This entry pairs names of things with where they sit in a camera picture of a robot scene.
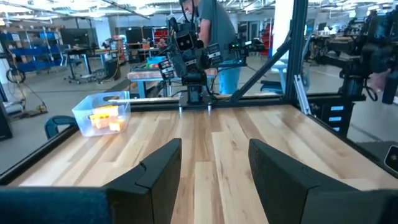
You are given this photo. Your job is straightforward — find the person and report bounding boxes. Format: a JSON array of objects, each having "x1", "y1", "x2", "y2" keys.
[{"x1": 179, "y1": 0, "x2": 244, "y2": 96}]

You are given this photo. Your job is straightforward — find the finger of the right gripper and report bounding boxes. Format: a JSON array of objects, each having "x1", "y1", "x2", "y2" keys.
[
  {"x1": 205, "y1": 42, "x2": 224, "y2": 65},
  {"x1": 157, "y1": 58, "x2": 177, "y2": 81}
]

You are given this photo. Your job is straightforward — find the blue shelving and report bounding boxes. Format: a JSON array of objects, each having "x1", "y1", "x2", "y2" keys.
[{"x1": 0, "y1": 30, "x2": 65, "y2": 74}]

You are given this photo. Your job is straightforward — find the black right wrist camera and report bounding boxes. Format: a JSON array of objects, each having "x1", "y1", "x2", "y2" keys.
[{"x1": 176, "y1": 30, "x2": 197, "y2": 52}]

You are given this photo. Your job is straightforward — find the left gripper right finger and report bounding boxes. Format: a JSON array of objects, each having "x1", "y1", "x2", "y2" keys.
[{"x1": 248, "y1": 138, "x2": 360, "y2": 224}]

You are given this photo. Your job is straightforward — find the black aluminium rig frame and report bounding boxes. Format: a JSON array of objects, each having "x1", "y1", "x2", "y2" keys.
[{"x1": 0, "y1": 0, "x2": 398, "y2": 187}]

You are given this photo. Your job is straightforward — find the black table clamp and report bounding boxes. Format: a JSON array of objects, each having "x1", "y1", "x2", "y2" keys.
[{"x1": 44, "y1": 115, "x2": 78, "y2": 140}]

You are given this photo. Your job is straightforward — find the black controller box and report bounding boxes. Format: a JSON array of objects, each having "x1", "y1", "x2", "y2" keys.
[{"x1": 319, "y1": 101, "x2": 356, "y2": 138}]

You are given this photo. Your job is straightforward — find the black monitor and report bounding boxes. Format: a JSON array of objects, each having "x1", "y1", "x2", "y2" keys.
[{"x1": 60, "y1": 27, "x2": 99, "y2": 48}]

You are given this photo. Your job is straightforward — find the long yellow-orange block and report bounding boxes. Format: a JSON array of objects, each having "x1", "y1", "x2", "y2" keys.
[
  {"x1": 88, "y1": 113, "x2": 110, "y2": 129},
  {"x1": 93, "y1": 105, "x2": 121, "y2": 118}
]

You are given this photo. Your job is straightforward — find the teal box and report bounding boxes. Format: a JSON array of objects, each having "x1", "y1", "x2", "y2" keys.
[{"x1": 146, "y1": 55, "x2": 167, "y2": 70}]

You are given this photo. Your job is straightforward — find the red storage bins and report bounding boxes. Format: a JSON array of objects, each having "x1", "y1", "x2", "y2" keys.
[{"x1": 153, "y1": 28, "x2": 169, "y2": 44}]

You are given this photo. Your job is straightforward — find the small yellow block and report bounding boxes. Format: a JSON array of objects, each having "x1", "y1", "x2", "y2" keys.
[{"x1": 108, "y1": 119, "x2": 126, "y2": 133}]

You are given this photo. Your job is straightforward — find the clear plastic bin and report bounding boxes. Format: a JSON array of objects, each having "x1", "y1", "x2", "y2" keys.
[{"x1": 72, "y1": 90, "x2": 132, "y2": 138}]

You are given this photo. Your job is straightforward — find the black floor case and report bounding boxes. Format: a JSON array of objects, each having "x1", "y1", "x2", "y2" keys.
[{"x1": 0, "y1": 93, "x2": 13, "y2": 141}]

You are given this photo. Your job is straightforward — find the person's hand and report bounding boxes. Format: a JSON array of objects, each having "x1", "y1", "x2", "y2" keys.
[{"x1": 369, "y1": 68, "x2": 390, "y2": 93}]

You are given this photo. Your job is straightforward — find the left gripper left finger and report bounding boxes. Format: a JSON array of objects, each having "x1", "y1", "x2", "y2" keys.
[{"x1": 103, "y1": 138, "x2": 183, "y2": 224}]

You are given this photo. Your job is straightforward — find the wooden table with blue legs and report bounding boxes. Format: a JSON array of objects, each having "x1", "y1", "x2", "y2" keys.
[{"x1": 126, "y1": 67, "x2": 218, "y2": 99}]

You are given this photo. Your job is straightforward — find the silver bracket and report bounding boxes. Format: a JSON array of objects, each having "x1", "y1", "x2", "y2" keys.
[{"x1": 293, "y1": 73, "x2": 312, "y2": 116}]

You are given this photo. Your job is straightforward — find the black table-level camera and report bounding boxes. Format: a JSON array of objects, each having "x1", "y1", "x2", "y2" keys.
[{"x1": 383, "y1": 144, "x2": 398, "y2": 174}]

